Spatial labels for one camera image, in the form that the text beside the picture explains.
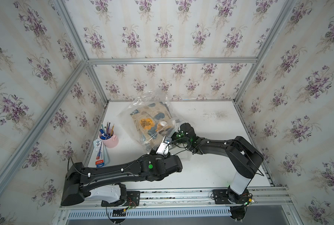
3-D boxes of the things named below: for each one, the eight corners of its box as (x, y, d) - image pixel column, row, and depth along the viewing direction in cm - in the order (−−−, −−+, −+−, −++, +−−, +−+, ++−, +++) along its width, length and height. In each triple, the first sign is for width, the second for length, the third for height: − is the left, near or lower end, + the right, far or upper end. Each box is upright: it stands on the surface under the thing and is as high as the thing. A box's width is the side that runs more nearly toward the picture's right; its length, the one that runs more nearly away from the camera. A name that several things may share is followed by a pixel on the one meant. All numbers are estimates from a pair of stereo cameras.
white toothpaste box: (97, 168, 84) (95, 166, 81) (97, 142, 95) (95, 139, 93) (104, 166, 85) (102, 164, 82) (103, 140, 96) (101, 138, 94)
